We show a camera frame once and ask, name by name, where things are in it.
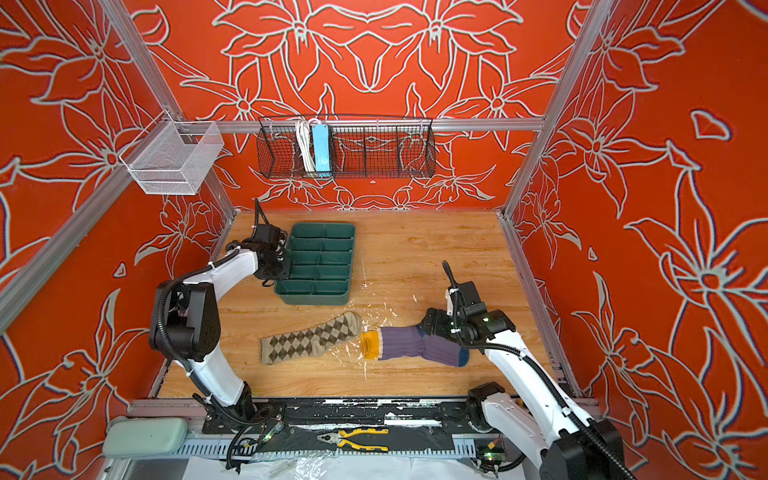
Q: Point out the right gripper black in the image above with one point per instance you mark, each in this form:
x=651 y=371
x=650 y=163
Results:
x=438 y=328

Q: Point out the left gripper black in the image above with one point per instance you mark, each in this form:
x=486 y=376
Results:
x=285 y=272

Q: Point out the green plastic divided tray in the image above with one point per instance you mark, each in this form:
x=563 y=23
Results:
x=321 y=259

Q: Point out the purple sock yellow cuff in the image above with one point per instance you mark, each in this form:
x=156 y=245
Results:
x=388 y=343

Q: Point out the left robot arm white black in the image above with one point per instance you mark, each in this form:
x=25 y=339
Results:
x=186 y=325

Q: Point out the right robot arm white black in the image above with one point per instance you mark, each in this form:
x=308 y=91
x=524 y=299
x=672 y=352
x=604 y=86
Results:
x=555 y=436

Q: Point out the beige argyle sock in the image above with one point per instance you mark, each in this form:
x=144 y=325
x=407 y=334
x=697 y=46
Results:
x=312 y=342

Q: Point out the light blue box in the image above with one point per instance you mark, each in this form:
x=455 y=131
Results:
x=321 y=146

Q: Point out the pale green foam pad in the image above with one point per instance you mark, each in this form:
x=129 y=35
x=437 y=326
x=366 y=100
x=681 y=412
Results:
x=144 y=437

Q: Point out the white wire mesh basket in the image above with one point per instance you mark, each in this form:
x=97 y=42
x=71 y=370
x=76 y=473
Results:
x=174 y=158

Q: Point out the black wire wall basket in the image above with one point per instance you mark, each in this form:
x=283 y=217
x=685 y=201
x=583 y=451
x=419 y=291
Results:
x=361 y=147

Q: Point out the yellow handle pliers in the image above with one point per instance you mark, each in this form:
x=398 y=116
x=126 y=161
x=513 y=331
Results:
x=349 y=439

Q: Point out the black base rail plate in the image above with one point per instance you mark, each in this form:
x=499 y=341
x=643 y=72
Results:
x=453 y=414

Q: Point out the white slotted cable duct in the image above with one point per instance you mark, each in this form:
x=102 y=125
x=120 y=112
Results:
x=463 y=448

